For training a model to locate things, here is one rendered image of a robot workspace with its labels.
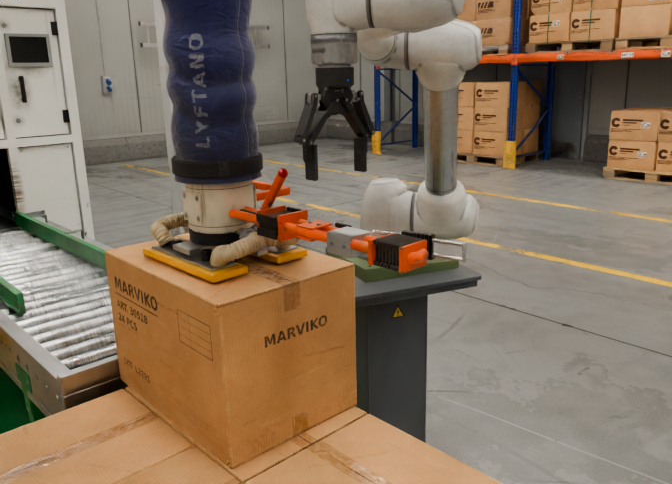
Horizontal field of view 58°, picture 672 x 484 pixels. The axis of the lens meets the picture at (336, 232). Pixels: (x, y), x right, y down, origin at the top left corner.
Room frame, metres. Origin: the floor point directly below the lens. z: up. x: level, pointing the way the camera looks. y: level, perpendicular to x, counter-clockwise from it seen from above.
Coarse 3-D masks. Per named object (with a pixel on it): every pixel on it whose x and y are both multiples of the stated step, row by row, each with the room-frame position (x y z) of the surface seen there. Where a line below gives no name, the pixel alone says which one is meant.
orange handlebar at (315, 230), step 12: (264, 192) 1.69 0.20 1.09; (288, 192) 1.74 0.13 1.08; (240, 216) 1.43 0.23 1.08; (252, 216) 1.40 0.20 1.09; (288, 228) 1.30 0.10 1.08; (300, 228) 1.28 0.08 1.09; (312, 228) 1.25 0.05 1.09; (324, 228) 1.28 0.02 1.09; (336, 228) 1.26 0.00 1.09; (312, 240) 1.25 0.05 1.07; (324, 240) 1.22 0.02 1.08; (360, 240) 1.16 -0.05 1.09; (420, 252) 1.07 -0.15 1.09
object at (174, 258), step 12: (180, 240) 1.53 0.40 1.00; (144, 252) 1.56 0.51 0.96; (156, 252) 1.52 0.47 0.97; (168, 252) 1.50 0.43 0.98; (180, 252) 1.50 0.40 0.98; (204, 252) 1.42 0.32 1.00; (168, 264) 1.47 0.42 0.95; (180, 264) 1.43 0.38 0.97; (192, 264) 1.41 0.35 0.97; (204, 264) 1.39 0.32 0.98; (228, 264) 1.39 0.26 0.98; (240, 264) 1.40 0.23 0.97; (204, 276) 1.35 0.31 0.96; (216, 276) 1.33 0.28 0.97; (228, 276) 1.35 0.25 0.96
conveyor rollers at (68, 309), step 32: (0, 256) 3.04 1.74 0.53; (32, 256) 2.98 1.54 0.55; (64, 256) 3.00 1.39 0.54; (32, 288) 2.48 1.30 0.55; (64, 288) 2.48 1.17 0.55; (96, 288) 2.47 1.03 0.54; (32, 320) 2.13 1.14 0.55; (64, 320) 2.12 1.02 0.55; (96, 320) 2.11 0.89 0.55; (64, 352) 1.85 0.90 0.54; (96, 352) 1.84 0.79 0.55
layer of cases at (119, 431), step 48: (48, 432) 1.38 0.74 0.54; (96, 432) 1.38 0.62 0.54; (144, 432) 1.37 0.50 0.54; (336, 432) 1.35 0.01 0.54; (384, 432) 1.34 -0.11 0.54; (0, 480) 1.19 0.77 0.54; (48, 480) 1.19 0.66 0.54; (96, 480) 1.18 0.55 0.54; (144, 480) 1.18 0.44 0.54; (192, 480) 1.18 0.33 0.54; (240, 480) 1.18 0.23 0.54; (288, 480) 1.17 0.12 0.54; (336, 480) 1.16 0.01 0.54; (384, 480) 1.16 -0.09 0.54; (432, 480) 1.16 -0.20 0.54; (480, 480) 1.15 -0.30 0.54
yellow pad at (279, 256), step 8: (272, 248) 1.52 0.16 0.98; (288, 248) 1.51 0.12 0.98; (296, 248) 1.53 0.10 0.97; (256, 256) 1.52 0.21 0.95; (264, 256) 1.49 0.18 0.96; (272, 256) 1.47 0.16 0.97; (280, 256) 1.46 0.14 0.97; (288, 256) 1.48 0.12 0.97; (296, 256) 1.50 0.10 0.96; (304, 256) 1.52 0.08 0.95
